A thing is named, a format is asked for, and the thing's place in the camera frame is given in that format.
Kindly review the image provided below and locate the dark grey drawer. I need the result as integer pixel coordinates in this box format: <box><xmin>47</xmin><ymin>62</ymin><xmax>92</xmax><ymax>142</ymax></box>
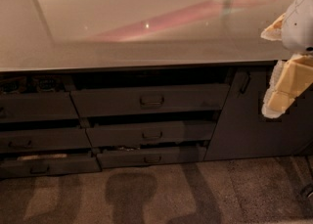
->
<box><xmin>70</xmin><ymin>84</ymin><xmax>230</xmax><ymax>117</ymax></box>
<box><xmin>0</xmin><ymin>156</ymin><xmax>100</xmax><ymax>179</ymax></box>
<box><xmin>0</xmin><ymin>92</ymin><xmax>77</xmax><ymax>123</ymax></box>
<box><xmin>97</xmin><ymin>146</ymin><xmax>206</xmax><ymax>168</ymax></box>
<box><xmin>86</xmin><ymin>120</ymin><xmax>216</xmax><ymax>147</ymax></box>
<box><xmin>0</xmin><ymin>128</ymin><xmax>90</xmax><ymax>154</ymax></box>

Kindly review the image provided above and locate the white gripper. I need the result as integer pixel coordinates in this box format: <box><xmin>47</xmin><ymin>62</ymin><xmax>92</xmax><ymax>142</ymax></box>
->
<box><xmin>260</xmin><ymin>0</ymin><xmax>313</xmax><ymax>118</ymax></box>

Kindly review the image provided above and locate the dark grey cabinet door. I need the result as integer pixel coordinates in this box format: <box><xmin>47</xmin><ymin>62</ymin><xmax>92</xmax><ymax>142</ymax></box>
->
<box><xmin>205</xmin><ymin>66</ymin><xmax>313</xmax><ymax>160</ymax></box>

